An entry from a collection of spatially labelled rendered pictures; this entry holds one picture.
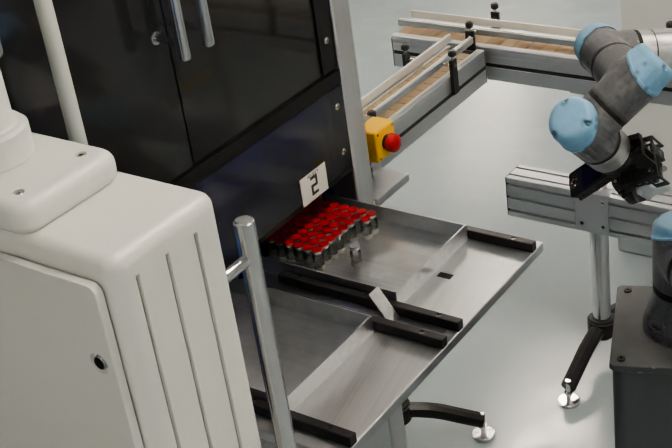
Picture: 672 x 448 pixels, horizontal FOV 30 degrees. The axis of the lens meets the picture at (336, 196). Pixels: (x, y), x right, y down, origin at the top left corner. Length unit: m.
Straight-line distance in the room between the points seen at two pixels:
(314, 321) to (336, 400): 0.24
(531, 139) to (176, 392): 3.54
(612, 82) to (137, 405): 0.91
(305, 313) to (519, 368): 1.36
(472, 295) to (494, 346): 1.37
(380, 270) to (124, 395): 1.15
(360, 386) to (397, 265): 0.37
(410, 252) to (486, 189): 2.04
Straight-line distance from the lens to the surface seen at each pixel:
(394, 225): 2.56
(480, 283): 2.35
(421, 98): 2.97
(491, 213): 4.33
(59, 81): 1.83
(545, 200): 3.37
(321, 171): 2.47
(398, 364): 2.17
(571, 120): 1.90
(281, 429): 1.58
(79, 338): 1.33
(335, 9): 2.44
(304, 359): 2.21
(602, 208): 3.30
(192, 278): 1.35
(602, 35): 2.04
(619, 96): 1.91
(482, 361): 3.63
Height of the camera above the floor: 2.16
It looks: 28 degrees down
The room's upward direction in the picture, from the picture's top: 8 degrees counter-clockwise
